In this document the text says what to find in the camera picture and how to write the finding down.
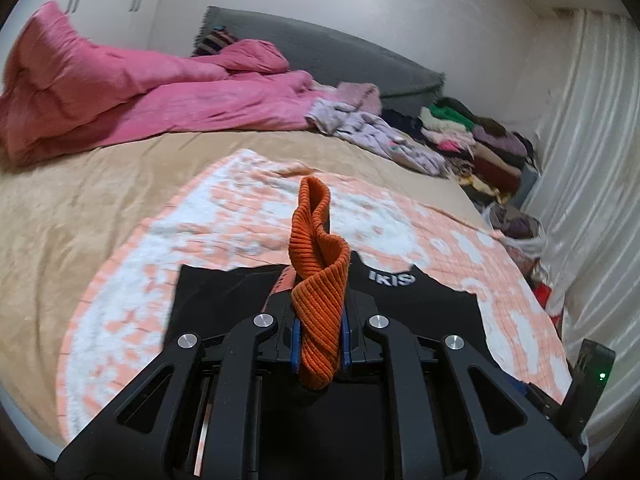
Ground black sweater with orange print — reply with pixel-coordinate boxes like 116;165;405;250
162;174;497;391

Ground stack of folded clothes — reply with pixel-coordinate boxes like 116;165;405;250
382;98;542;240

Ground lilac crumpled clothes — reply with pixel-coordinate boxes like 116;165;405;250
306;82;449;178

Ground white curtain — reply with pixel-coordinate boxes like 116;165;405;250
525;10;639;457

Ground peach and white blanket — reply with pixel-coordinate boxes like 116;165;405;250
55;150;570;439

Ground beige bed cover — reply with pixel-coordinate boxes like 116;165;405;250
1;131;482;446

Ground pink quilt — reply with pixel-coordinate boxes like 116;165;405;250
1;1;324;166

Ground striped dark pillow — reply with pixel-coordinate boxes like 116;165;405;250
192;26;239;58

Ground grey headboard cover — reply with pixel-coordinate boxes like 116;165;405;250
194;6;445;116

